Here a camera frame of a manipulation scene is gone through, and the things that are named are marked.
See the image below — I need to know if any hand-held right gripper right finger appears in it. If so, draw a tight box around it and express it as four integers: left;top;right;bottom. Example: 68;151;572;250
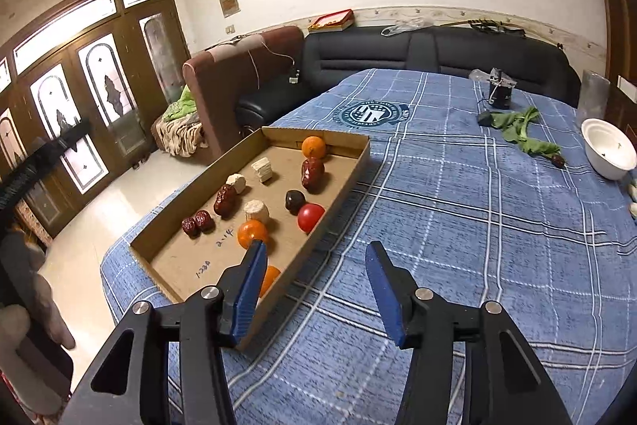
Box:
365;241;573;425

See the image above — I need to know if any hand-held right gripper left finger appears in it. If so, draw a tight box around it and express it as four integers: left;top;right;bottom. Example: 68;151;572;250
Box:
60;240;270;425

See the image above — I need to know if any orange mandarin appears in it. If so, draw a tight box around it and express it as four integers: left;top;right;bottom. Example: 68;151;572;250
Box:
301;135;327;159
259;264;282;299
237;220;270;251

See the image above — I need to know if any cardboard tray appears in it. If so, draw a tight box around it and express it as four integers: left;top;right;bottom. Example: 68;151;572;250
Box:
130;126;371;351

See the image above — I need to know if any large white yam piece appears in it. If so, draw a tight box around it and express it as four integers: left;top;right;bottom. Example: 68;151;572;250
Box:
243;200;270;225

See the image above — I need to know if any red tomato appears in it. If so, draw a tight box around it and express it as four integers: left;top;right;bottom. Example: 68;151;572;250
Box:
297;203;326;233

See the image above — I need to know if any dark round passion fruit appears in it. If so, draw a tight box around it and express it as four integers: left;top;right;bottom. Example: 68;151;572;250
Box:
285;189;307;215

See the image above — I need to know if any person's left hand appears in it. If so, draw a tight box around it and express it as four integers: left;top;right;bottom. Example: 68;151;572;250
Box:
0;231;76;416

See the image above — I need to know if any wooden glass door set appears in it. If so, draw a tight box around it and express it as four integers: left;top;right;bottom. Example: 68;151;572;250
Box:
0;0;192;237

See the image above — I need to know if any blue plaid tablecloth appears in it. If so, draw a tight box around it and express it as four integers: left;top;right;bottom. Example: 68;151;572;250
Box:
100;67;637;425

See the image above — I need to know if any beige blanket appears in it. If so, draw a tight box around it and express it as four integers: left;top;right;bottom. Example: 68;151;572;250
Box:
152;114;210;158

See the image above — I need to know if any green cloth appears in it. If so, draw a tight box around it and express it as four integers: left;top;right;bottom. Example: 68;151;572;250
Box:
162;84;202;123

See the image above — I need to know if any green leafy vegetable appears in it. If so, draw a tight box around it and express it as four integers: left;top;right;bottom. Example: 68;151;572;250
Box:
490;106;562;158

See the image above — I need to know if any brown sofa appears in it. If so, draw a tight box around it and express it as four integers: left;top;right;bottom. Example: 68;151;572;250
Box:
182;25;305;167

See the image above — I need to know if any black electronic device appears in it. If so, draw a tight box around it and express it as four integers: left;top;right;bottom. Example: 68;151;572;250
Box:
485;69;518;110

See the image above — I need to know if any black leather sofa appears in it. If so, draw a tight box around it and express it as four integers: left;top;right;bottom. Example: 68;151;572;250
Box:
235;24;582;134

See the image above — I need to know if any white bowl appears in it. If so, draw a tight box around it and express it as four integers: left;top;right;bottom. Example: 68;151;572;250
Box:
580;118;637;181

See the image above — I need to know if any clear plastic bag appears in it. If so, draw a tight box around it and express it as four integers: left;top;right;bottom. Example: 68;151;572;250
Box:
382;18;434;37

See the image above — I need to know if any red flat box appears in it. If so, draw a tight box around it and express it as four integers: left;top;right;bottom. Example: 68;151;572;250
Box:
307;9;355;32

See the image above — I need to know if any dark stick bundle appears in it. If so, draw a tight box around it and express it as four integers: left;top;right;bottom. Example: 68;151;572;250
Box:
468;19;526;38

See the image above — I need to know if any clear plastic container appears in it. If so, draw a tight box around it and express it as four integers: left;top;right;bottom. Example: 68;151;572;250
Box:
577;69;615;123

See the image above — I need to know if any wooden partition counter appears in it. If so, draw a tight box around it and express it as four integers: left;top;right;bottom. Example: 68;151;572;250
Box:
592;0;637;107

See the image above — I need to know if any white charger cable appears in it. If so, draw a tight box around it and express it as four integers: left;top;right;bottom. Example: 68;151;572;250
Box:
234;34;300;83

